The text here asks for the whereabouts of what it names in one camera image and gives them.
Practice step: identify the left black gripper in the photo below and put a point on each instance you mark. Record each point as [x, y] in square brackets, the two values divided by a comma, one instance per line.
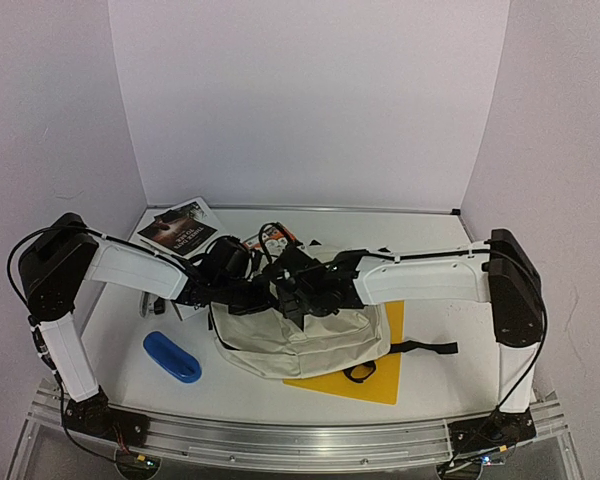
[260, 301]

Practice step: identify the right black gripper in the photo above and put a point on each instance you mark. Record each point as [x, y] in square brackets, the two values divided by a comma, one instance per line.
[294, 304]

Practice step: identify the beige canvas backpack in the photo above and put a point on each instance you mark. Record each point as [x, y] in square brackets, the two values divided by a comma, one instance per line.
[270, 346]

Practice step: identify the white Decorate furniture book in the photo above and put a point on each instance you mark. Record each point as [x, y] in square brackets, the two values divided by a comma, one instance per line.
[184, 313]

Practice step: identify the blue glasses case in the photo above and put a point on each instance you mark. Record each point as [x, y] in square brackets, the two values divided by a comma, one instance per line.
[172, 358]

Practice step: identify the silver metal stapler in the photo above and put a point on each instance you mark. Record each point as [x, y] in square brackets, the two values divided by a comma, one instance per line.
[151, 305]

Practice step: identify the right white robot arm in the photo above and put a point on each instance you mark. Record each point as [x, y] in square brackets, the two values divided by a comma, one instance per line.
[496, 272]

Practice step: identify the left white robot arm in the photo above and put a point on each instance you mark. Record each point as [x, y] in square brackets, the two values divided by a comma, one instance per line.
[48, 267]

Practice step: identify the orange comic book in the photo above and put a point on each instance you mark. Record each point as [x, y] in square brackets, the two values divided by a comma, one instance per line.
[273, 237]

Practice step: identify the black Three Days book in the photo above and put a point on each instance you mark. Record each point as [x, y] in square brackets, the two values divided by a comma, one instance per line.
[181, 234]

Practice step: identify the white palm leaf book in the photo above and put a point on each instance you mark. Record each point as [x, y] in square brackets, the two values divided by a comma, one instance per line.
[200, 207]

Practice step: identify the yellow plastic folder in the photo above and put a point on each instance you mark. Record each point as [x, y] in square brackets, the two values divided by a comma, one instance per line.
[380, 385]

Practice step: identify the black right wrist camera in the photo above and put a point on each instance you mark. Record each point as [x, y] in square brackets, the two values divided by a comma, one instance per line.
[269, 260]

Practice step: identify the aluminium table edge rail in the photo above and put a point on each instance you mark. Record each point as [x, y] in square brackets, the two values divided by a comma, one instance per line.
[323, 208]

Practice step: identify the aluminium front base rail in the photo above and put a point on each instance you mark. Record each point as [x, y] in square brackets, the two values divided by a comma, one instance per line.
[156, 445]

